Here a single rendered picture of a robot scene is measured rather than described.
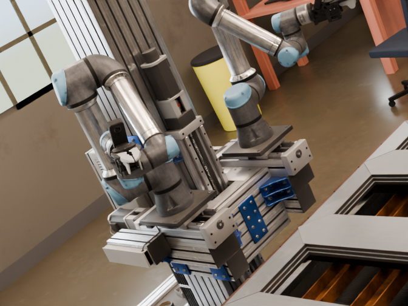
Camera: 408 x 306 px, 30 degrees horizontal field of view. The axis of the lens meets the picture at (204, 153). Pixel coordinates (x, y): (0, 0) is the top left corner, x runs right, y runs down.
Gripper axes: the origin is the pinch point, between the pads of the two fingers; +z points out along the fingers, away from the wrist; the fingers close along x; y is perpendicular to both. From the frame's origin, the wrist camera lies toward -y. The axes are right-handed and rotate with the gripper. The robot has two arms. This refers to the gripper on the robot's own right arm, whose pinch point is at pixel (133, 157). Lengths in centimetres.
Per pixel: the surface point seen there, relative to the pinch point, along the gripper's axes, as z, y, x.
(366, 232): -2, 52, -66
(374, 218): -7, 51, -72
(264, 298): 1, 58, -25
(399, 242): 13, 52, -68
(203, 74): -403, 71, -141
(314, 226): -23, 53, -57
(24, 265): -345, 150, 50
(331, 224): -18, 53, -61
